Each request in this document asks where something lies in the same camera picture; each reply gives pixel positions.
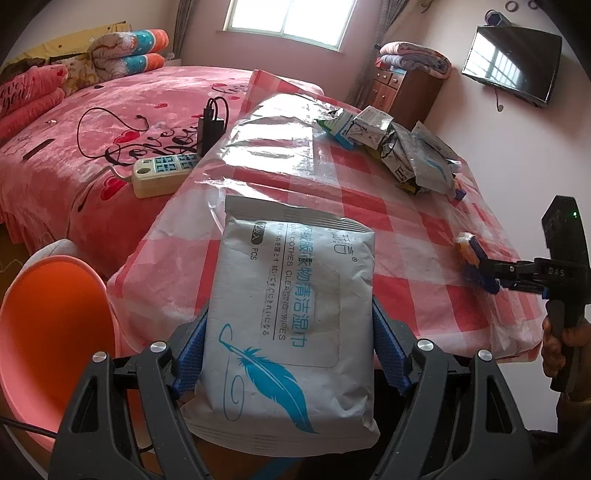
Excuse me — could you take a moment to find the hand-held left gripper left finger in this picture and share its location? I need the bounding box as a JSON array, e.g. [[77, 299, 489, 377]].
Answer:
[[48, 308, 218, 480]]

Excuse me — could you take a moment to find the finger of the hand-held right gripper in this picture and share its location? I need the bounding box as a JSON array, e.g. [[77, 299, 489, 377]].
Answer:
[[501, 276, 549, 296], [485, 259, 537, 278]]

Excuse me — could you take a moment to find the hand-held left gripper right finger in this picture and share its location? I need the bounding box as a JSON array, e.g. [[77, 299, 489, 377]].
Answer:
[[369, 295, 559, 480]]

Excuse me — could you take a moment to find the small blue orange wrapper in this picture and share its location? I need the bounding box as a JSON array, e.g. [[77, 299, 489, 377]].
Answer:
[[455, 233, 500, 295]]

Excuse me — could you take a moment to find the white wet wipes packet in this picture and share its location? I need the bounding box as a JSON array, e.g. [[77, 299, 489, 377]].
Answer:
[[180, 195, 380, 450]]

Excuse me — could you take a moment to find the pile of snack wrappers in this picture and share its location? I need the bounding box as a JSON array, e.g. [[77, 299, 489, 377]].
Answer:
[[316, 105, 465, 201]]

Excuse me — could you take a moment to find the person's right forearm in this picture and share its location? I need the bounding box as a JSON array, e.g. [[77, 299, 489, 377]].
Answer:
[[555, 392, 591, 435]]

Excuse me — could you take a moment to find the person's right hand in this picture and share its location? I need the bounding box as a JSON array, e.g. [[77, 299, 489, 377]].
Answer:
[[541, 316, 558, 378]]

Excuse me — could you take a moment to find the red white checked tablecloth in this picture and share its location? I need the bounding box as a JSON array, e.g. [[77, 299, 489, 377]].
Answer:
[[107, 69, 543, 365]]

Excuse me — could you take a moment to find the orange plastic basin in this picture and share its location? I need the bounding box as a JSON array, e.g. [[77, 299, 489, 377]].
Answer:
[[0, 256, 122, 455]]

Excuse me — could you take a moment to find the cream power strip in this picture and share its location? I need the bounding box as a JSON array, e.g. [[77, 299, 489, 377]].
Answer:
[[131, 154, 202, 199]]

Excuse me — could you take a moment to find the brown wooden cabinet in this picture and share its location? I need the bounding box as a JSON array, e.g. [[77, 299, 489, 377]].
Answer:
[[372, 65, 445, 131]]

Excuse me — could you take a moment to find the black charger adapter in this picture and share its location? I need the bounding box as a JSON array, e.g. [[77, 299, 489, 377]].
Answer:
[[198, 97, 230, 158]]

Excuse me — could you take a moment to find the folded patterned blanket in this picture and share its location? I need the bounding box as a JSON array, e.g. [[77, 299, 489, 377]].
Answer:
[[379, 41, 452, 78]]

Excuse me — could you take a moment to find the bed with pink cover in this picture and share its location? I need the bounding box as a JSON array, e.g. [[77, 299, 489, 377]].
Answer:
[[0, 65, 324, 287]]

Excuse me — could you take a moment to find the grey curtain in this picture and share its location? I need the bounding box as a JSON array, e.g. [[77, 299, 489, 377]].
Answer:
[[177, 0, 195, 62], [373, 0, 408, 52]]

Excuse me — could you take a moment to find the pink folded blanket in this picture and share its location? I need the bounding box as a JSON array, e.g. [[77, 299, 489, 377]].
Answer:
[[0, 65, 68, 116], [0, 88, 66, 140]]

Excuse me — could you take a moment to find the rolled floral quilt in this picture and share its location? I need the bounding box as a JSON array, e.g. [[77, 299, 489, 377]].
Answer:
[[91, 28, 170, 60], [95, 52, 168, 78]]

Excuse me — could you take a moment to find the beige floral pillow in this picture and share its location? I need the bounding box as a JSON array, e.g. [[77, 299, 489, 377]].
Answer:
[[55, 53, 101, 96]]

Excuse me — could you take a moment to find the yellow headboard cover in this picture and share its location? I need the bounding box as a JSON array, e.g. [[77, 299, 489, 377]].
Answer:
[[2, 21, 131, 70]]

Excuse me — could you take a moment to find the window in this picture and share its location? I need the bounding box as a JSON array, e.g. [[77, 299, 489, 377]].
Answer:
[[224, 0, 358, 52]]

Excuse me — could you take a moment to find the wall-mounted television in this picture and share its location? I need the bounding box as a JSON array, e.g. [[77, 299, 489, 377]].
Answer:
[[462, 25, 563, 109]]

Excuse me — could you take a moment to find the thin black cable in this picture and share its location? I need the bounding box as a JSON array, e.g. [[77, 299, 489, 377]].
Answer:
[[76, 107, 151, 161]]

